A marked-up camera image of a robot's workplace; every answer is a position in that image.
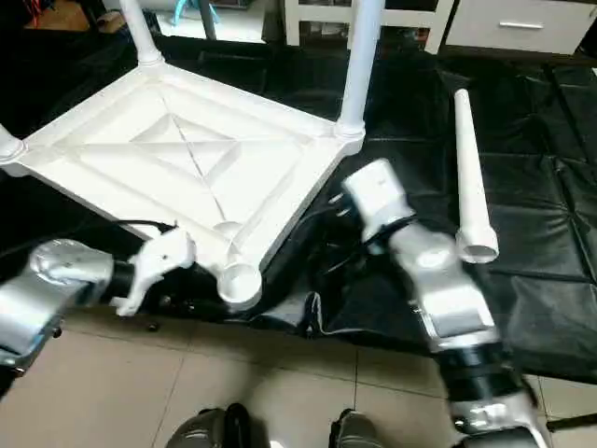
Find white drawer unit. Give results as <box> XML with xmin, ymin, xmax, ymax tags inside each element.
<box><xmin>446</xmin><ymin>0</ymin><xmax>597</xmax><ymax>55</ymax></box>

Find black work mat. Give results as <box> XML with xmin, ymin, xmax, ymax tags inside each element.
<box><xmin>0</xmin><ymin>33</ymin><xmax>597</xmax><ymax>384</ymax></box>

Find grey metal pole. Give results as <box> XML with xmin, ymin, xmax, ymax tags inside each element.
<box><xmin>196</xmin><ymin>0</ymin><xmax>217</xmax><ymax>40</ymax></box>

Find red wires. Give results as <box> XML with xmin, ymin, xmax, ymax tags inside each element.
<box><xmin>19</xmin><ymin>0</ymin><xmax>44</xmax><ymax>25</ymax></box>

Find white glass door cabinet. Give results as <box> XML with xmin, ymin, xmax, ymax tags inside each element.
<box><xmin>285</xmin><ymin>0</ymin><xmax>458</xmax><ymax>53</ymax></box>

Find white plastic table top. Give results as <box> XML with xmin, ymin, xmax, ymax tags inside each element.
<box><xmin>0</xmin><ymin>61</ymin><xmax>367</xmax><ymax>314</ymax></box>

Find brown cardboard board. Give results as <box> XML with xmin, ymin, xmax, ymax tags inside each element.
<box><xmin>28</xmin><ymin>0</ymin><xmax>124</xmax><ymax>34</ymax></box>

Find turquoise plastic stool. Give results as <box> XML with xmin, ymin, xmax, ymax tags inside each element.
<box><xmin>173</xmin><ymin>0</ymin><xmax>221</xmax><ymax>24</ymax></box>

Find silver robot right leg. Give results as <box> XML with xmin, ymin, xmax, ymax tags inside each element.
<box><xmin>328</xmin><ymin>409</ymin><xmax>393</xmax><ymax>448</ymax></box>

